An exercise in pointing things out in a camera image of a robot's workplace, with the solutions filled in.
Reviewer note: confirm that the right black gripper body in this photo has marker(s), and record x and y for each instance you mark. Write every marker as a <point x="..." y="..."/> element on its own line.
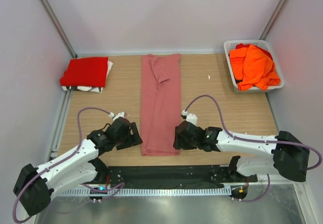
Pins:
<point x="181" y="138"/>

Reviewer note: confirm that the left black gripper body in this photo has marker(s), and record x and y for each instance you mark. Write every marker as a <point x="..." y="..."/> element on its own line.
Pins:
<point x="131" y="136"/>

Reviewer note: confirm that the pink t shirt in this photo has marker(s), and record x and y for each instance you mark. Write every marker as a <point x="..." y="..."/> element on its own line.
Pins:
<point x="160" y="104"/>

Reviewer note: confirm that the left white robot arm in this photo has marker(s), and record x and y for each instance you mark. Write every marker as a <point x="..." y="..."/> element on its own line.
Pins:
<point x="37" y="186"/>

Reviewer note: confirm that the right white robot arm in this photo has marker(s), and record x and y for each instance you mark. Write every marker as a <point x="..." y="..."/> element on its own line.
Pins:
<point x="281" y="154"/>

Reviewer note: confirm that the folded red t shirt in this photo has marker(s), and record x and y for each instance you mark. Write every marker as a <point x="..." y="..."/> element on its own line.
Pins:
<point x="91" y="72"/>

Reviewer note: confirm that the orange t shirt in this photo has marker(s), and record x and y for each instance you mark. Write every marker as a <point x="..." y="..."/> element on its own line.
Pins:
<point x="252" y="68"/>

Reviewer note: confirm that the white plastic basket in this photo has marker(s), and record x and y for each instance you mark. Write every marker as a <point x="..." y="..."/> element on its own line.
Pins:
<point x="231" y="44"/>

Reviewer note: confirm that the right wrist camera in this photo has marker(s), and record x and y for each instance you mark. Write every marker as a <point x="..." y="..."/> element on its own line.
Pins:
<point x="189" y="117"/>

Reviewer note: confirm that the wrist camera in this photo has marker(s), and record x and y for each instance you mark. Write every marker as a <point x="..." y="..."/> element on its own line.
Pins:
<point x="118" y="115"/>
<point x="189" y="117"/>

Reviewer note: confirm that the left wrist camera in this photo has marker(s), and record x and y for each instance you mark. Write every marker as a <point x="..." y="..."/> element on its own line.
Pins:
<point x="118" y="115"/>

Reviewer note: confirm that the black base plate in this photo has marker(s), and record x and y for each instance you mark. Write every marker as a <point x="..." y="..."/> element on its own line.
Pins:
<point x="175" y="177"/>

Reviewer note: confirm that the white slotted cable duct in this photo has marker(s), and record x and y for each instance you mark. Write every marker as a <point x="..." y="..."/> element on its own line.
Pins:
<point x="83" y="191"/>

